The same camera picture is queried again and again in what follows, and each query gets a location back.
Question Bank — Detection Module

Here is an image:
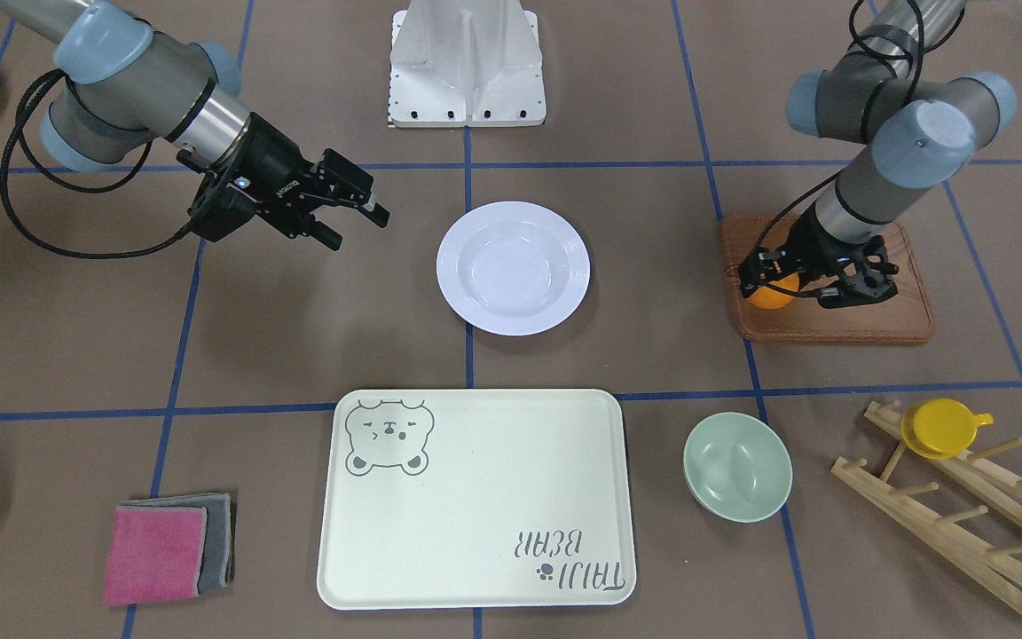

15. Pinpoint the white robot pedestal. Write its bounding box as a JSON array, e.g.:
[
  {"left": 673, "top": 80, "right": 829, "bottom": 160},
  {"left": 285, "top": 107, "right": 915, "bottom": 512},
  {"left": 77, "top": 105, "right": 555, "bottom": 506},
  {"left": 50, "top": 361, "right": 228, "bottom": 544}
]
[{"left": 387, "top": 1, "right": 547, "bottom": 129}]

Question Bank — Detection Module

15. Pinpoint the cream bear tray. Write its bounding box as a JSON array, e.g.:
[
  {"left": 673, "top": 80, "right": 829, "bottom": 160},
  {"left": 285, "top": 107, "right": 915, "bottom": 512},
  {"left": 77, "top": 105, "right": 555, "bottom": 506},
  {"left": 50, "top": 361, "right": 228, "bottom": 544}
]
[{"left": 317, "top": 389, "right": 637, "bottom": 611}]

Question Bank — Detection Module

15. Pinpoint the grey cloth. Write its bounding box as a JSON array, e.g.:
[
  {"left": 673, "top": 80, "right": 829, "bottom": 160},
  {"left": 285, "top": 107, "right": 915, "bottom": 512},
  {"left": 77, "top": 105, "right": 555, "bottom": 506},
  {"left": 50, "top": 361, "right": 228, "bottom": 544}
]
[{"left": 119, "top": 493, "right": 232, "bottom": 596}]

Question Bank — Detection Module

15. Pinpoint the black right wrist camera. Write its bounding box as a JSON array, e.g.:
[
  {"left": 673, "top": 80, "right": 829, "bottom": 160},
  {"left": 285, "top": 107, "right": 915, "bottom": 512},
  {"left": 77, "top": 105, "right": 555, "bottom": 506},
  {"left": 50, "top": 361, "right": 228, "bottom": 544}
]
[{"left": 188, "top": 170, "right": 263, "bottom": 242}]

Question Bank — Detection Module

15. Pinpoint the green bowl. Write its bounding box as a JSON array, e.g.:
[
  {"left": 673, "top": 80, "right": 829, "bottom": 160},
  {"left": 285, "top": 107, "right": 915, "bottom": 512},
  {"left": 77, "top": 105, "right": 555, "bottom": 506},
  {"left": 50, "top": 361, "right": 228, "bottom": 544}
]
[{"left": 682, "top": 412, "right": 792, "bottom": 524}]

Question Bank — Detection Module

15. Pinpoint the white round plate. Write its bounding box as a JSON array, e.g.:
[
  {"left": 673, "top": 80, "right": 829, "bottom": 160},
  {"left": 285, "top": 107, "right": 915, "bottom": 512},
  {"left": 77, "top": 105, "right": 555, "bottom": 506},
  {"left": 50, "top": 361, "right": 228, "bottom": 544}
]
[{"left": 436, "top": 200, "right": 592, "bottom": 336}]

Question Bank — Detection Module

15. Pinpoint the yellow mug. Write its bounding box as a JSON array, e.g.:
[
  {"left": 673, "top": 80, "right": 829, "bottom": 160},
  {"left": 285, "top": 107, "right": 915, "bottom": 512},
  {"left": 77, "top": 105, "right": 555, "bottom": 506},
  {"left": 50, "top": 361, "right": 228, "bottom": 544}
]
[{"left": 900, "top": 398, "right": 994, "bottom": 460}]

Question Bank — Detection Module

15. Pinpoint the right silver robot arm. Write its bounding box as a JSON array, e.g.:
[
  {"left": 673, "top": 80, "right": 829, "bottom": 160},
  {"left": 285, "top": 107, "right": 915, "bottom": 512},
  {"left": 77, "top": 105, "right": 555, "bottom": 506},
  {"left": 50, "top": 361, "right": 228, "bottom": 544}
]
[{"left": 0, "top": 1, "right": 390, "bottom": 255}]

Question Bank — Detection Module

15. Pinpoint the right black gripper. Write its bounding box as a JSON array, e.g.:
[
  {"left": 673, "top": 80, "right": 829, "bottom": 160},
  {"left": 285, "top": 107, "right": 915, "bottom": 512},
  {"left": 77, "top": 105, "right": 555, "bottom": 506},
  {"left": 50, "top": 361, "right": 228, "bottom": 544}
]
[{"left": 215, "top": 115, "right": 392, "bottom": 252}]

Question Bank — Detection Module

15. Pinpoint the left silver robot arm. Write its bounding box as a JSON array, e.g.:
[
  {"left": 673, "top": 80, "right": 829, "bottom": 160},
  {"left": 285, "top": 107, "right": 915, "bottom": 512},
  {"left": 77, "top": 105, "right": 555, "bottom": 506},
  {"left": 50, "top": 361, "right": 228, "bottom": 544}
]
[{"left": 737, "top": 1, "right": 1018, "bottom": 309}]

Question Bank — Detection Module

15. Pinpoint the orange fruit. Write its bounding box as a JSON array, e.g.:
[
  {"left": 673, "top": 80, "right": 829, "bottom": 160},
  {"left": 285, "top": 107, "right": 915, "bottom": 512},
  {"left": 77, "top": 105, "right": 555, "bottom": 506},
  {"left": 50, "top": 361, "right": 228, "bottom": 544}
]
[{"left": 746, "top": 272, "right": 800, "bottom": 309}]

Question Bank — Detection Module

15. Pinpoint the wooden mug rack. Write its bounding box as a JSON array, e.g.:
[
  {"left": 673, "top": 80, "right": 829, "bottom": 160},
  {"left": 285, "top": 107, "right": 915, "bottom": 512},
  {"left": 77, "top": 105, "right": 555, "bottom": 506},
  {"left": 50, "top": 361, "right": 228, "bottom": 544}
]
[{"left": 830, "top": 401, "right": 1022, "bottom": 617}]

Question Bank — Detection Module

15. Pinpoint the pink cloth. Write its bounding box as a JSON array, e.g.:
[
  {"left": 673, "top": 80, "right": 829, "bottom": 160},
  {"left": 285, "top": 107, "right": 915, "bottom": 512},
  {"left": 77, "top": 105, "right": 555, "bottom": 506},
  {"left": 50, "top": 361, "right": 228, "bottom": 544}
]
[{"left": 103, "top": 505, "right": 207, "bottom": 607}]

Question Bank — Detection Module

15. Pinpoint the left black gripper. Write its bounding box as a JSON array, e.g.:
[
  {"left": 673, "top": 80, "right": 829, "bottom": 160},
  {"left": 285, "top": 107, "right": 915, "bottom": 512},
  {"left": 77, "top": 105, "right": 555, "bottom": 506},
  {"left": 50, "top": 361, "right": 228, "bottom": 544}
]
[{"left": 735, "top": 211, "right": 900, "bottom": 309}]

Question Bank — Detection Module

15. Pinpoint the brown wooden tray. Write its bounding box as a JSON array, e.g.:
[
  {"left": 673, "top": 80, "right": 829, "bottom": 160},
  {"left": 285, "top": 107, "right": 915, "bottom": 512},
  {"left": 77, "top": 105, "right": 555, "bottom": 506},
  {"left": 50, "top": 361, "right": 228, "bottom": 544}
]
[{"left": 717, "top": 213, "right": 936, "bottom": 345}]

